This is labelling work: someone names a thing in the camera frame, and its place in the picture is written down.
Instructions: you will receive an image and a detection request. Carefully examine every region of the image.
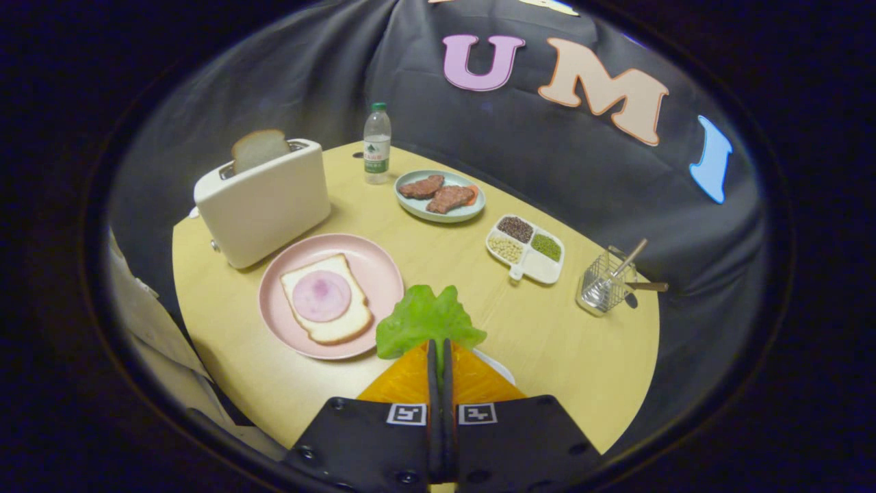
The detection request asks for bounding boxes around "white plate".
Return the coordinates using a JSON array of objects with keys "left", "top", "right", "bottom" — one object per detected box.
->
[{"left": 472, "top": 348, "right": 516, "bottom": 385}]

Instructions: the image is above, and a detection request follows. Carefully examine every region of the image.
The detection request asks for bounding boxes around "pile of pale soybeans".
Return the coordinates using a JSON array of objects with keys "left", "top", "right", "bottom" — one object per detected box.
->
[{"left": 488, "top": 236, "right": 524, "bottom": 264}]

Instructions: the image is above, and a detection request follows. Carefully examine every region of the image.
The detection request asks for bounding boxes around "black backdrop cloth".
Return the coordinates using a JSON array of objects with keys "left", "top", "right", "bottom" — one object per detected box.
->
[{"left": 109, "top": 0, "right": 771, "bottom": 453}]

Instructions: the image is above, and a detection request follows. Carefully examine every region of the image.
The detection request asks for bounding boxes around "teal plate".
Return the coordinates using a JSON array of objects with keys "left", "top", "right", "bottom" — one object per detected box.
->
[{"left": 395, "top": 170, "right": 487, "bottom": 224}]

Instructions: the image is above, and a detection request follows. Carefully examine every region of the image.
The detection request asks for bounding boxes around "pile of dark red beans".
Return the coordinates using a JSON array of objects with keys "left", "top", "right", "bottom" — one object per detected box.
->
[{"left": 497, "top": 216, "right": 534, "bottom": 244}]

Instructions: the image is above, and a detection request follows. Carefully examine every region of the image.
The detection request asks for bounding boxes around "toasted bread slice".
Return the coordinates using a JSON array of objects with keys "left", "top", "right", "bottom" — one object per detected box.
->
[{"left": 231, "top": 129, "right": 292, "bottom": 175}]

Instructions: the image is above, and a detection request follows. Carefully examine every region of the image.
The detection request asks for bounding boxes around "pink plate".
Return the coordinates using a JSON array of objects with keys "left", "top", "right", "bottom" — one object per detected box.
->
[{"left": 258, "top": 233, "right": 405, "bottom": 361}]

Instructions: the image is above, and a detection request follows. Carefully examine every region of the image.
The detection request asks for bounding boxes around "pile of green beans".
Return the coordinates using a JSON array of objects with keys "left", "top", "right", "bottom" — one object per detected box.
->
[{"left": 531, "top": 233, "right": 562, "bottom": 262}]

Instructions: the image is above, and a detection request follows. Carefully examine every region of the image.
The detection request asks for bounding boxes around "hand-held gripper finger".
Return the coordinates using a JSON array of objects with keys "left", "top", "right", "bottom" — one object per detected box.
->
[
  {"left": 282, "top": 339, "right": 443, "bottom": 493},
  {"left": 442, "top": 338, "right": 604, "bottom": 493}
]

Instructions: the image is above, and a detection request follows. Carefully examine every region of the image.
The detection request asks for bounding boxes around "white bread slice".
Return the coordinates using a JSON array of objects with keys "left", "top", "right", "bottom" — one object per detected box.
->
[{"left": 281, "top": 253, "right": 374, "bottom": 345}]

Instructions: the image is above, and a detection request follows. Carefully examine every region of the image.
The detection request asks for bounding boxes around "green lettuce leaf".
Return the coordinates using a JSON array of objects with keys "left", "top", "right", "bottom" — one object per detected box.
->
[{"left": 376, "top": 284, "right": 488, "bottom": 374}]

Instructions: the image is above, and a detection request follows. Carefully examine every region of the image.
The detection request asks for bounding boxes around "clear plastic water bottle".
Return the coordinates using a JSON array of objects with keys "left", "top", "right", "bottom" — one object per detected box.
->
[{"left": 363, "top": 103, "right": 392, "bottom": 186}]

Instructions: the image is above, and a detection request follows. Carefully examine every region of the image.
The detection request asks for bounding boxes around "brown meat piece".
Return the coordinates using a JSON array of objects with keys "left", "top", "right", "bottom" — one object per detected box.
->
[
  {"left": 426, "top": 185, "right": 476, "bottom": 215},
  {"left": 399, "top": 175, "right": 446, "bottom": 200}
]

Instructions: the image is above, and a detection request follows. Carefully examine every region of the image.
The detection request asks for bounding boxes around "white toaster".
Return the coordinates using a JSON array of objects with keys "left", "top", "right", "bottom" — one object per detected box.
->
[{"left": 194, "top": 138, "right": 333, "bottom": 270}]

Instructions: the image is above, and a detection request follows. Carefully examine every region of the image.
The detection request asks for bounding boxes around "pink ham slice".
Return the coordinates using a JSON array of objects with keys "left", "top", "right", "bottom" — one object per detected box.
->
[{"left": 292, "top": 270, "right": 352, "bottom": 323}]

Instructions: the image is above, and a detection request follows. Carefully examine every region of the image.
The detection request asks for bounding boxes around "cream cloth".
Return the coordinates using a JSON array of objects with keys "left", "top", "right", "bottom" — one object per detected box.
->
[{"left": 108, "top": 229, "right": 288, "bottom": 461}]

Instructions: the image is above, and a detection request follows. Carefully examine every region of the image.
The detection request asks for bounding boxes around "wire utensil holder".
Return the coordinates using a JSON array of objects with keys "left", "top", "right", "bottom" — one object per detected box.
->
[{"left": 576, "top": 253, "right": 637, "bottom": 318}]

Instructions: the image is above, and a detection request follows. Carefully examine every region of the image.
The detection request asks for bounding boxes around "white divided dish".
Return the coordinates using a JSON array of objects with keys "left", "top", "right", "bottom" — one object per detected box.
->
[{"left": 485, "top": 214, "right": 566, "bottom": 286}]

